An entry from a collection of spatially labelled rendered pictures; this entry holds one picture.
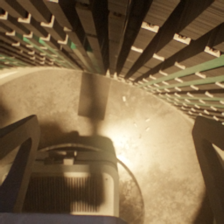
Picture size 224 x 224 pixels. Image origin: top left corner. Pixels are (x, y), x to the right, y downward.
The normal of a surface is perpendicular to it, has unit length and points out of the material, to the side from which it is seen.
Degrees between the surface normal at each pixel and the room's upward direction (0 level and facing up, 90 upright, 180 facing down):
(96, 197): 0
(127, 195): 0
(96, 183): 0
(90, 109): 25
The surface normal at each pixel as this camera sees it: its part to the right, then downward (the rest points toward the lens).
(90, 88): -0.07, 0.48
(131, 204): 0.01, 0.08
